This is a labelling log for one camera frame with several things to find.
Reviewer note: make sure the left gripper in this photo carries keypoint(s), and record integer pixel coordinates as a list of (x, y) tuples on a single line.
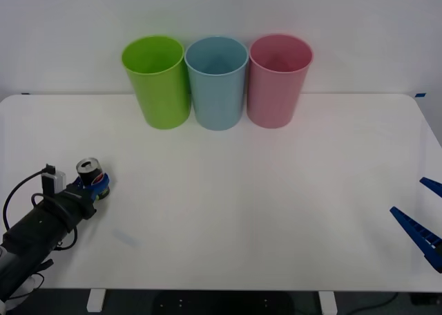
[(74, 204)]

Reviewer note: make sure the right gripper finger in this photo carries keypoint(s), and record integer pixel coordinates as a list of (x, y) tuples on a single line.
[(421, 233), (433, 185)]

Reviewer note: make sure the black drink can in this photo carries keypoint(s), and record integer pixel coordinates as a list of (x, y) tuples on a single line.
[(88, 175)]

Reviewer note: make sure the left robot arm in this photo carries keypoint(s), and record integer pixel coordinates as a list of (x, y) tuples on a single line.
[(31, 228)]

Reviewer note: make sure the green plastic bin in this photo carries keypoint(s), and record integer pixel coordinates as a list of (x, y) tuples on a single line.
[(162, 97)]

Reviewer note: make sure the white table leg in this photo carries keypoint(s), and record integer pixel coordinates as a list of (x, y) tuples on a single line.
[(327, 303), (95, 301)]

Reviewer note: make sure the pale blue plastic bin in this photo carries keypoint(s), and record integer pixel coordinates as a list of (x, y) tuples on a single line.
[(217, 101)]

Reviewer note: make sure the pink plastic bin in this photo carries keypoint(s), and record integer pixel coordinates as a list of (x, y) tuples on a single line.
[(273, 97)]

